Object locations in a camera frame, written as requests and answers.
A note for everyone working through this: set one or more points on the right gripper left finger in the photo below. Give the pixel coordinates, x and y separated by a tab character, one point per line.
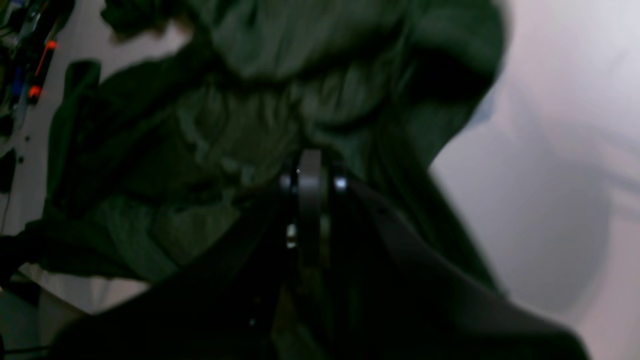
222	306

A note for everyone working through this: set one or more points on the dark green t-shirt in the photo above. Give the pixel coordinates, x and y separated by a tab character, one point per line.
151	166

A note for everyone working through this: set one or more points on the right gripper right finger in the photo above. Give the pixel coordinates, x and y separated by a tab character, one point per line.
392	297

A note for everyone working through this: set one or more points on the orange black utility knife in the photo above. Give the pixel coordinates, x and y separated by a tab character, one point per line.
40	74

